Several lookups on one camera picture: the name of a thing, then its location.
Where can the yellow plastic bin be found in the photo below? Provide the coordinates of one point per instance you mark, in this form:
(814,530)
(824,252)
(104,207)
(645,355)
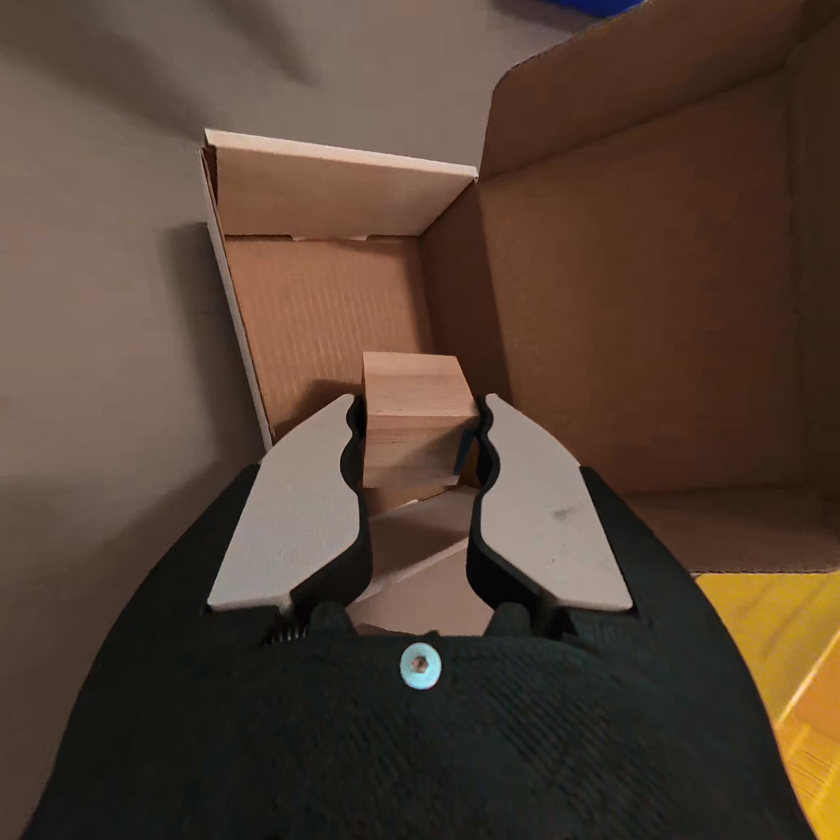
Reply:
(787,656)

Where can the wooden cube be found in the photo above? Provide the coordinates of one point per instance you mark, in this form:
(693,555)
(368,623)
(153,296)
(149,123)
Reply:
(407,500)
(420,394)

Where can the white cardboard box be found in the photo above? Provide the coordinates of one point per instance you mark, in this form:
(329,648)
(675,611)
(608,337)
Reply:
(656,295)

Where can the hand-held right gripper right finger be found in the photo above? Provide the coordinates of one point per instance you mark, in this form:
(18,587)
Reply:
(551,518)

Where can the blue plastic bin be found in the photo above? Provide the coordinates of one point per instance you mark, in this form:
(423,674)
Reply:
(590,5)

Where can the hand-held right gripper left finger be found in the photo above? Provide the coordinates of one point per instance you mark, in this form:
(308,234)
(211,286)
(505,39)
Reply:
(289,518)

